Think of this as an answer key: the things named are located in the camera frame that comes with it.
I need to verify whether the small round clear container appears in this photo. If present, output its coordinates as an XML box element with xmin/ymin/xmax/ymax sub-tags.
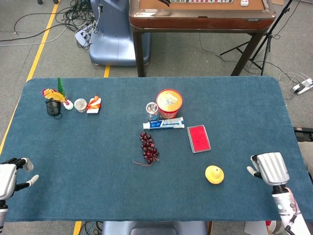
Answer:
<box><xmin>74</xmin><ymin>98</ymin><xmax>88</xmax><ymax>113</ymax></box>

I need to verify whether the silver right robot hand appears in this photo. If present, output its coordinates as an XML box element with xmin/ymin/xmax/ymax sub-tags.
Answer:
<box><xmin>246</xmin><ymin>152</ymin><xmax>291</xmax><ymax>187</ymax></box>

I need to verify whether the brown mahjong table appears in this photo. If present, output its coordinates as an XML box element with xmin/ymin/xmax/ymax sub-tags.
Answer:
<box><xmin>128</xmin><ymin>0</ymin><xmax>277</xmax><ymax>78</ymax></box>

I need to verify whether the white power strip with plugs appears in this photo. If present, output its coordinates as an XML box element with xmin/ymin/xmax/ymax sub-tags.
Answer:
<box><xmin>74</xmin><ymin>23</ymin><xmax>95</xmax><ymax>49</ymax></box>

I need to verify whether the red orange noodle cup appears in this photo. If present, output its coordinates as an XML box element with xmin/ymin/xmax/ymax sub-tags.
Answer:
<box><xmin>156</xmin><ymin>89</ymin><xmax>183</xmax><ymax>120</ymax></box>

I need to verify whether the colourful feather shuttlecock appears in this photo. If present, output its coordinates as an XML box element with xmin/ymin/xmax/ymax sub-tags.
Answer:
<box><xmin>42</xmin><ymin>77</ymin><xmax>74</xmax><ymax>111</ymax></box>

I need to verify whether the blue white toothpaste tube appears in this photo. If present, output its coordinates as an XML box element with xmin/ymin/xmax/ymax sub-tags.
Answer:
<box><xmin>142</xmin><ymin>117</ymin><xmax>185</xmax><ymax>131</ymax></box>

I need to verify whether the clear jar with contents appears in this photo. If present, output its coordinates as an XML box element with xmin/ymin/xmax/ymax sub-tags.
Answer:
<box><xmin>145</xmin><ymin>101</ymin><xmax>160</xmax><ymax>122</ymax></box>

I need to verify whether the red flat rectangular box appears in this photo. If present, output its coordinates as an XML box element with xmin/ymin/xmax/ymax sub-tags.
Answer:
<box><xmin>186</xmin><ymin>124</ymin><xmax>212</xmax><ymax>154</ymax></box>

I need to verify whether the black cable bundle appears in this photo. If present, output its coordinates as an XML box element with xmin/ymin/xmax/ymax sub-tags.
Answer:
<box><xmin>0</xmin><ymin>0</ymin><xmax>101</xmax><ymax>51</ymax></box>

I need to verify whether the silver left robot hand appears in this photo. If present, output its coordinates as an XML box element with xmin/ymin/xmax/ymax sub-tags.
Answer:
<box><xmin>0</xmin><ymin>157</ymin><xmax>40</xmax><ymax>200</ymax></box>

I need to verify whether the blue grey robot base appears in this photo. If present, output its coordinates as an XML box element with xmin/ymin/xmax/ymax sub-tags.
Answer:
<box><xmin>88</xmin><ymin>0</ymin><xmax>151</xmax><ymax>67</ymax></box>

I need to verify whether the row of mahjong tiles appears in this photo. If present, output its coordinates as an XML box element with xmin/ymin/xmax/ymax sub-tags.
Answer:
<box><xmin>170</xmin><ymin>0</ymin><xmax>234</xmax><ymax>4</ymax></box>

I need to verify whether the grey blue robot torso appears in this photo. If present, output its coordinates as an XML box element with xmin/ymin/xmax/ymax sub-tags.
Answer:
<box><xmin>101</xmin><ymin>220</ymin><xmax>209</xmax><ymax>235</ymax></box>

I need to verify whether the blue table cloth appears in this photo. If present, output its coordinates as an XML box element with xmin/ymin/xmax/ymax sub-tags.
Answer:
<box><xmin>0</xmin><ymin>76</ymin><xmax>313</xmax><ymax>223</ymax></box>

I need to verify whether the black tripod stand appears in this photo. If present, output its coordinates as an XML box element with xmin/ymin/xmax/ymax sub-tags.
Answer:
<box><xmin>220</xmin><ymin>0</ymin><xmax>294</xmax><ymax>76</ymax></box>

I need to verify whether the black equipment frame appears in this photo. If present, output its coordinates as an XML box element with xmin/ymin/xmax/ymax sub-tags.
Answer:
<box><xmin>292</xmin><ymin>126</ymin><xmax>313</xmax><ymax>143</ymax></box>

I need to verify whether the dark red grape bunch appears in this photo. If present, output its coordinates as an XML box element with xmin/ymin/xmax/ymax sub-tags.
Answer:
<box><xmin>133</xmin><ymin>131</ymin><xmax>160</xmax><ymax>167</ymax></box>

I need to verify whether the red white snack packet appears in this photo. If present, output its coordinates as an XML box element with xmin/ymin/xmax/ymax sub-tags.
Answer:
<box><xmin>86</xmin><ymin>95</ymin><xmax>102</xmax><ymax>115</ymax></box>

